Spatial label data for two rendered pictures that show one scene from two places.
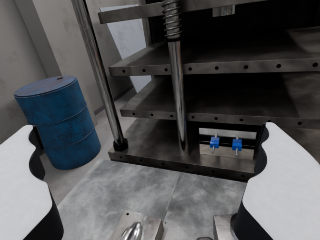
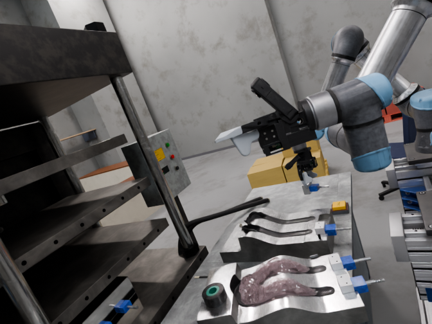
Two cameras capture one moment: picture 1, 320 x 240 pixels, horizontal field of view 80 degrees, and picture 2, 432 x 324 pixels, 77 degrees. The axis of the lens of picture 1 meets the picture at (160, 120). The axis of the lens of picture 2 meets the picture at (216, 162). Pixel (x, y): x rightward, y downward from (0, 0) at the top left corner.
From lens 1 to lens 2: 0.61 m
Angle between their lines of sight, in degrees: 79
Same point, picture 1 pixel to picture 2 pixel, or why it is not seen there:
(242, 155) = (134, 313)
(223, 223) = (206, 312)
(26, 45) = not seen: outside the picture
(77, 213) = not seen: outside the picture
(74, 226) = not seen: outside the picture
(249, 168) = (151, 312)
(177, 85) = (24, 289)
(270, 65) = (98, 213)
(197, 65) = (32, 252)
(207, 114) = (74, 302)
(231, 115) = (99, 280)
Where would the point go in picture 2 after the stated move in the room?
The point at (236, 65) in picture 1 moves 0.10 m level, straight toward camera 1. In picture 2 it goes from (73, 228) to (89, 225)
